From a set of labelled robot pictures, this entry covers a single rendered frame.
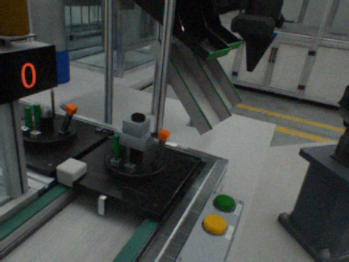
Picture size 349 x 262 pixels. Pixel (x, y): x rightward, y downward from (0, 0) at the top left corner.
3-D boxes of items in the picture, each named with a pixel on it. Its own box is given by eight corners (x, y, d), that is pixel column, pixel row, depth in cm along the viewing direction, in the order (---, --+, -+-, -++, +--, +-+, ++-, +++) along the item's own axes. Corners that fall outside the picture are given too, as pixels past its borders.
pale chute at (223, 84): (232, 107, 106) (242, 100, 103) (215, 118, 96) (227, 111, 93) (191, 38, 107) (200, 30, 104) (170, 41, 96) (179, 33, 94)
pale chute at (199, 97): (220, 122, 93) (232, 115, 90) (200, 136, 83) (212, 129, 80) (174, 43, 94) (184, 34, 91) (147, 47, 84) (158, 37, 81)
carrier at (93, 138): (114, 137, 85) (115, 94, 80) (51, 180, 65) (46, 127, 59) (46, 115, 93) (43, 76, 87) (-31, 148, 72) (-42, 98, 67)
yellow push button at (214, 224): (227, 227, 57) (228, 218, 56) (221, 241, 54) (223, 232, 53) (206, 219, 59) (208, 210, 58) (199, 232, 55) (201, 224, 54)
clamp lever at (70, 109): (69, 131, 76) (78, 107, 72) (64, 134, 74) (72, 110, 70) (58, 122, 76) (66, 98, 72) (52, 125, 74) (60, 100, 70)
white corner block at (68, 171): (88, 178, 67) (87, 162, 65) (73, 189, 63) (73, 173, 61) (70, 171, 68) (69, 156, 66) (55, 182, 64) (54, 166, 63)
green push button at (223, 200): (235, 205, 63) (237, 197, 62) (230, 217, 60) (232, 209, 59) (216, 199, 64) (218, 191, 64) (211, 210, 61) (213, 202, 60)
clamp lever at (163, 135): (163, 161, 67) (170, 131, 64) (159, 164, 66) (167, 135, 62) (149, 154, 68) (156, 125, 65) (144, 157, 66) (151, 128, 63)
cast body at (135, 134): (153, 143, 68) (156, 115, 65) (144, 152, 64) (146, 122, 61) (121, 134, 71) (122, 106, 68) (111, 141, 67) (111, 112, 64)
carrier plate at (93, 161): (200, 164, 77) (202, 157, 76) (159, 223, 56) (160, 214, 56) (119, 138, 84) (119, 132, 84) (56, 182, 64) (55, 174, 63)
